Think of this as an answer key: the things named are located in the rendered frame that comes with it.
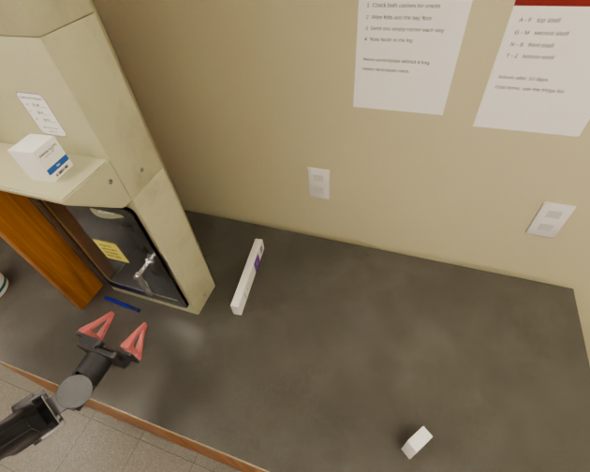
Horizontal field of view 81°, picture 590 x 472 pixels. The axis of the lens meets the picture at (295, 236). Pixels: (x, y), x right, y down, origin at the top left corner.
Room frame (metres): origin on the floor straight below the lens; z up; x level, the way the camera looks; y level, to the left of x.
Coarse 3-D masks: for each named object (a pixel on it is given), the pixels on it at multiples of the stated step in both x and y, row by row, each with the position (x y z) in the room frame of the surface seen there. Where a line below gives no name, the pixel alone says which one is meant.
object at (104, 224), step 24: (72, 216) 0.62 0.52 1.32; (96, 216) 0.59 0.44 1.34; (120, 216) 0.55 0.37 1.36; (72, 240) 0.65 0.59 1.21; (120, 240) 0.58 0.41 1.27; (144, 240) 0.54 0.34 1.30; (96, 264) 0.65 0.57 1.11; (120, 264) 0.60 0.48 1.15; (120, 288) 0.64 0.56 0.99; (168, 288) 0.55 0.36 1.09
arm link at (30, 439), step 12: (24, 408) 0.22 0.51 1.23; (36, 408) 0.23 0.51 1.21; (48, 408) 0.24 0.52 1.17; (12, 420) 0.19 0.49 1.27; (24, 420) 0.20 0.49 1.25; (36, 420) 0.21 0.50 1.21; (48, 420) 0.22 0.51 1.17; (0, 432) 0.17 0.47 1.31; (12, 432) 0.17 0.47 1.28; (24, 432) 0.18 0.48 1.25; (36, 432) 0.19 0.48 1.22; (0, 444) 0.15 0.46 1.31; (12, 444) 0.15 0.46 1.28; (24, 444) 0.17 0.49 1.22; (0, 456) 0.13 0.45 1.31
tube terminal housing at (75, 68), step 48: (0, 48) 0.58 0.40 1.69; (48, 48) 0.55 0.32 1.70; (96, 48) 0.62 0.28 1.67; (0, 96) 0.62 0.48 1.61; (48, 96) 0.57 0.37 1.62; (96, 96) 0.58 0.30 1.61; (96, 144) 0.55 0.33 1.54; (144, 144) 0.63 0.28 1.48; (144, 192) 0.58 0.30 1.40; (192, 240) 0.64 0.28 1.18; (192, 288) 0.57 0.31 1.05
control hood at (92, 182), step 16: (0, 144) 0.64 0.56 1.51; (0, 160) 0.58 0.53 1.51; (80, 160) 0.55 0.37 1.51; (96, 160) 0.55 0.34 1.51; (0, 176) 0.53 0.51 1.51; (16, 176) 0.52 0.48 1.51; (64, 176) 0.51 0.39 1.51; (80, 176) 0.50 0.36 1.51; (96, 176) 0.51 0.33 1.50; (112, 176) 0.54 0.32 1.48; (16, 192) 0.48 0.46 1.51; (32, 192) 0.47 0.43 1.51; (48, 192) 0.47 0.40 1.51; (64, 192) 0.46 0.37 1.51; (80, 192) 0.47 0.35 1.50; (96, 192) 0.50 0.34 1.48; (112, 192) 0.52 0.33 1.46
